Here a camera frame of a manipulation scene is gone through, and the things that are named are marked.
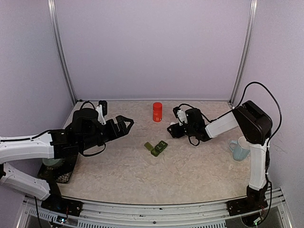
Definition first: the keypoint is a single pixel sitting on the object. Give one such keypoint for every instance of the light blue mug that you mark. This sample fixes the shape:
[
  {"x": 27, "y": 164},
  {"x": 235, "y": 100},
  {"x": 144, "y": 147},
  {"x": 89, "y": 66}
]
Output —
[{"x": 240, "y": 148}]

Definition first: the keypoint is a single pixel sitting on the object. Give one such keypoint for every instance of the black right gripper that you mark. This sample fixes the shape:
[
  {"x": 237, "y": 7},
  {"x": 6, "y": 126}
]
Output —
[{"x": 175, "y": 132}]

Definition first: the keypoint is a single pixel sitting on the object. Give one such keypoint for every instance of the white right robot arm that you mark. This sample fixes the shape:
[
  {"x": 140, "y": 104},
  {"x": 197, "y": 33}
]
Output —
[{"x": 254, "y": 123}]

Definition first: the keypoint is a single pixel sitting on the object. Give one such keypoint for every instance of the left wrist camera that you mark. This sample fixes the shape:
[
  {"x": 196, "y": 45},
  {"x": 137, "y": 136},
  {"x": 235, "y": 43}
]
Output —
[{"x": 102, "y": 111}]

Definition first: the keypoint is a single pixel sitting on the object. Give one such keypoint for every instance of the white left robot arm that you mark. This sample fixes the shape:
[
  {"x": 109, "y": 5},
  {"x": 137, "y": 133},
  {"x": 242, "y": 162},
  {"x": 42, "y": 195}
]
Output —
[{"x": 88, "y": 129}]

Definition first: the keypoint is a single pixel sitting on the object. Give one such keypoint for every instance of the green pill organizer box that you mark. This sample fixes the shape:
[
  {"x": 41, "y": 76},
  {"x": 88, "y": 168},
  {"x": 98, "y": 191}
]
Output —
[{"x": 156, "y": 150}]

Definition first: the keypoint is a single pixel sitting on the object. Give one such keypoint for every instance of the green ceramic bowl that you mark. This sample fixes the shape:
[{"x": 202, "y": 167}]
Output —
[{"x": 53, "y": 163}]

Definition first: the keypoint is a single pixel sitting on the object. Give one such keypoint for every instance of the aluminium frame post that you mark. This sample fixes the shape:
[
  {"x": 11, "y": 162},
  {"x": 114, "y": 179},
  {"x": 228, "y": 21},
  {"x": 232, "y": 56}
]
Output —
[
  {"x": 60, "y": 50},
  {"x": 245, "y": 50}
]

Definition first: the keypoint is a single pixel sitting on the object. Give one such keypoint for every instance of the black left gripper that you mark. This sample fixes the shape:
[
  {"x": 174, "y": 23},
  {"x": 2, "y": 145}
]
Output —
[{"x": 123, "y": 131}]

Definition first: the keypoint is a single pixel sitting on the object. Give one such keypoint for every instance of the left aluminium frame post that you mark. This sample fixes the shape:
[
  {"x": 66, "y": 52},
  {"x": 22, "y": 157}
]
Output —
[{"x": 60, "y": 50}]

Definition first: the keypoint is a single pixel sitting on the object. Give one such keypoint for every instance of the black square tray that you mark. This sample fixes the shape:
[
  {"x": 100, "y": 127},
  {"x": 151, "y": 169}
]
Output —
[{"x": 61, "y": 174}]

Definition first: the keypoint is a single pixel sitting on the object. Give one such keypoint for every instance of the red cylindrical can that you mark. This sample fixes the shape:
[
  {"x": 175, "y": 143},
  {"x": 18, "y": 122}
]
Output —
[{"x": 157, "y": 111}]

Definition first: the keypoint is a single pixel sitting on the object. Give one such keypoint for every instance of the front aluminium rail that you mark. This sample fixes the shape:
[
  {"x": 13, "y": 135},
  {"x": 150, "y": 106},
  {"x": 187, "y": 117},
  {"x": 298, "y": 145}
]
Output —
[{"x": 216, "y": 214}]

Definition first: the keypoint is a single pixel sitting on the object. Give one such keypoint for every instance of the right aluminium frame post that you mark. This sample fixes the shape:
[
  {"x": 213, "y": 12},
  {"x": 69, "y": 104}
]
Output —
[{"x": 245, "y": 50}]

